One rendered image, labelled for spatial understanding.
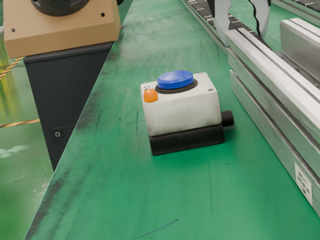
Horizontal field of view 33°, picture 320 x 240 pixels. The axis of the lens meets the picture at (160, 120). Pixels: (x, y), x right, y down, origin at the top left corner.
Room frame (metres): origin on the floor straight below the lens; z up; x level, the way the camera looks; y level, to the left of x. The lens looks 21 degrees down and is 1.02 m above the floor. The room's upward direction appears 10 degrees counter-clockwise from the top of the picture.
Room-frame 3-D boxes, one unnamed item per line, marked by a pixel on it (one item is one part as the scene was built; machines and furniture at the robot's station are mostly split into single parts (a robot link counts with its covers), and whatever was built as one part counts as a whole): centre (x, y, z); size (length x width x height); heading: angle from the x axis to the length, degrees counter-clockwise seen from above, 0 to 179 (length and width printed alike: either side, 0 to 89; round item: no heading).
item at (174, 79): (0.56, -0.02, 0.84); 0.04 x 0.04 x 0.02
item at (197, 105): (0.56, -0.03, 0.81); 0.10 x 0.08 x 0.06; 91
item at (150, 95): (0.53, 0.01, 0.85); 0.02 x 0.02 x 0.01
